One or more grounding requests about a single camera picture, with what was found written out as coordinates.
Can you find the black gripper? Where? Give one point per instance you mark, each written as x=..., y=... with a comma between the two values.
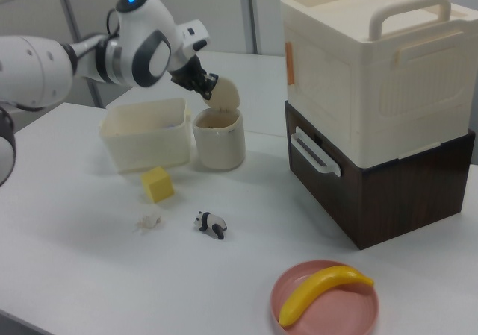
x=188, y=74

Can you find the cream round trash can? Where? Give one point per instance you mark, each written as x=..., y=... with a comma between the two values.
x=218, y=144

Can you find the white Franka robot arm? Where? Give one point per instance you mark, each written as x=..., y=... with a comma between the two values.
x=56, y=66

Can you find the white rectangular plastic bin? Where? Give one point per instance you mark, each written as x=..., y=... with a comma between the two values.
x=145, y=148

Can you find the yellow foam cube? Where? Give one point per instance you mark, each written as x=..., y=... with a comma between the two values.
x=157, y=185

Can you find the panda toy figure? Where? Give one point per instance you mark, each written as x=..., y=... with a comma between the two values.
x=210, y=223

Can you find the small white seashell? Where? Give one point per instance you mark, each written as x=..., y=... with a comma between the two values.
x=148, y=221

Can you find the cream plastic storage box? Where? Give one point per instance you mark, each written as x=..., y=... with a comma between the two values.
x=358, y=89

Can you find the dark brown drawer cabinet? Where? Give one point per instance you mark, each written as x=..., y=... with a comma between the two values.
x=392, y=200

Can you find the yellow toy banana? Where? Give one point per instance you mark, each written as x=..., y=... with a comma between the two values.
x=317, y=288

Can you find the pink round plate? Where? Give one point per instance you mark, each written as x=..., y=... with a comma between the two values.
x=336, y=309

